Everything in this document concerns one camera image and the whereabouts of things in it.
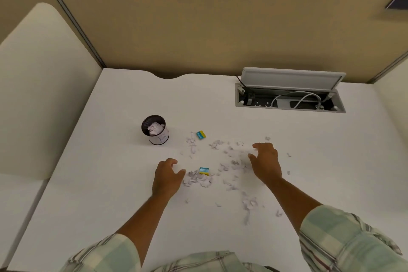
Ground person's left hand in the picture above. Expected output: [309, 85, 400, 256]
[152, 158, 187, 200]

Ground person's right hand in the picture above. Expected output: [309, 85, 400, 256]
[248, 143, 283, 186]

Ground person's right forearm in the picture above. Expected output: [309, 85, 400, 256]
[264, 176, 323, 235]

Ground person's left forearm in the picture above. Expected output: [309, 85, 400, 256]
[116, 186, 179, 250]

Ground scattered white paper scraps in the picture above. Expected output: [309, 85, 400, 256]
[180, 136, 292, 226]

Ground black mesh cup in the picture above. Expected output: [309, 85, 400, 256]
[141, 115, 170, 146]

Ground crumpled white paper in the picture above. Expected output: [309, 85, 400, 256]
[147, 122, 164, 137]

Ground black power adapter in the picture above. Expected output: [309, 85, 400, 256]
[288, 100, 320, 110]

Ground plaid shirt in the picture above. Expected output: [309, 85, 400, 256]
[60, 205, 404, 272]

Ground dark flat object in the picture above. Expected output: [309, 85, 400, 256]
[385, 0, 408, 10]

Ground white cable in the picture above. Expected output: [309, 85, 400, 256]
[271, 91, 323, 110]

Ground grey cable box lid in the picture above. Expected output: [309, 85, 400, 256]
[241, 67, 347, 92]

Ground grey desk cable box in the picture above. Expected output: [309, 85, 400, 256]
[235, 67, 347, 114]

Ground grey partition post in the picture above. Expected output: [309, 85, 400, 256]
[41, 0, 106, 69]

